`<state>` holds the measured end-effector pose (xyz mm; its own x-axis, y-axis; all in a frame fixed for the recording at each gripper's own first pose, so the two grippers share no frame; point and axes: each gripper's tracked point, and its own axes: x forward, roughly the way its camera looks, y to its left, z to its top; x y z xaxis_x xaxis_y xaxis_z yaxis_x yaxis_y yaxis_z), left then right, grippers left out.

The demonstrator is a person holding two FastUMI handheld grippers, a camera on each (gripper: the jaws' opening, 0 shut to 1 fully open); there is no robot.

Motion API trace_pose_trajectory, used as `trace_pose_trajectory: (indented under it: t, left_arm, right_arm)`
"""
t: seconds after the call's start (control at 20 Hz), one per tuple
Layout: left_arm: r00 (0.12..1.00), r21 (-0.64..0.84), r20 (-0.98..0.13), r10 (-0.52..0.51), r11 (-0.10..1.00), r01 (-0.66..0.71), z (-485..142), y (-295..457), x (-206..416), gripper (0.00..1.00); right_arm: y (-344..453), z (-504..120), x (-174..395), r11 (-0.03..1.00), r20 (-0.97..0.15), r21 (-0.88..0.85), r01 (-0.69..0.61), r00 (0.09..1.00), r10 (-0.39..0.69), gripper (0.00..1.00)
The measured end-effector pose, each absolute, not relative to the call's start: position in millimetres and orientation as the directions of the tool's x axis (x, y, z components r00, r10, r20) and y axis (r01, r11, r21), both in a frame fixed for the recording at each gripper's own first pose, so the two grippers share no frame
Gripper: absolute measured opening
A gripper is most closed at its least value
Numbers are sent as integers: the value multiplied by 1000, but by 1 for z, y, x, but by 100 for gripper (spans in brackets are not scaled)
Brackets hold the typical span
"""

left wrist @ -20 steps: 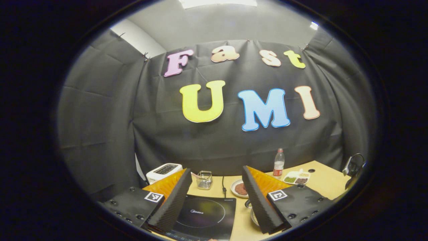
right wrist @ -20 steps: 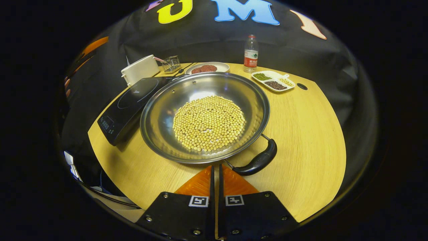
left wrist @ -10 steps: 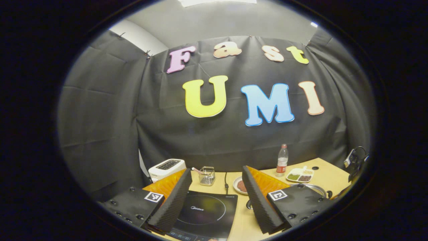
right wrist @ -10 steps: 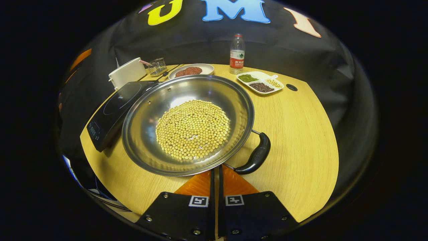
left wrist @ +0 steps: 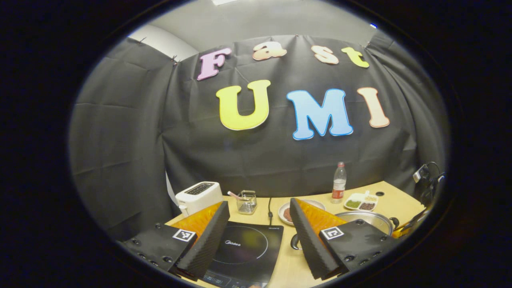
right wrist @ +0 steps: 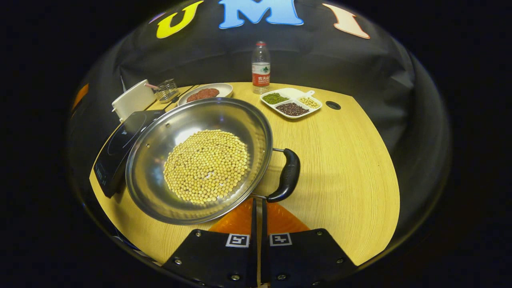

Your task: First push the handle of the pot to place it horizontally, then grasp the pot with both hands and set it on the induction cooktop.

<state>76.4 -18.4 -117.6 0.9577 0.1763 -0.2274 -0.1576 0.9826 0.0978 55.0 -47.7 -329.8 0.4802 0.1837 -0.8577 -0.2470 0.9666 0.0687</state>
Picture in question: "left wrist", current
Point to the clear plastic water bottle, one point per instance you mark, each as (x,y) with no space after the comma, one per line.
(338,184)

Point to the white divided dish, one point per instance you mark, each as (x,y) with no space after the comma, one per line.
(360,200)

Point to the pink stick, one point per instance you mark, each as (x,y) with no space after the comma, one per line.
(233,195)

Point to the pile of green mung beans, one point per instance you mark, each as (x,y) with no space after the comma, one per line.
(352,204)

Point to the white toaster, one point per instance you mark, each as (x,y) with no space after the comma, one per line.
(198,196)

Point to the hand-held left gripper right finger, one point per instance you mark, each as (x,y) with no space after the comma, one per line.
(310,240)

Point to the pile of dark red beans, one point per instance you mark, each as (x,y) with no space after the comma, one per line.
(366,206)

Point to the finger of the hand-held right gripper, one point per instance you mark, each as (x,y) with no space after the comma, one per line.
(408,228)

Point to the round white plate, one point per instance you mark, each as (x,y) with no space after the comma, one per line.
(310,204)

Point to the stainless steel pot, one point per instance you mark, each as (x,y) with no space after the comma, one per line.
(372,219)

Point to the black backdrop cloth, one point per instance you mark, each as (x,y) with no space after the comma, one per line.
(128,140)

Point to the black induction cooktop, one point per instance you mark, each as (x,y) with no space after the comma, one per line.
(248,256)

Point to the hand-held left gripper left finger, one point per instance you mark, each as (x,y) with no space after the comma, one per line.
(210,240)

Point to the pile of pale yellow beans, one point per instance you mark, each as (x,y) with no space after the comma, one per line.
(370,198)

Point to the red raw steak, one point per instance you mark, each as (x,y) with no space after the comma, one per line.
(287,214)

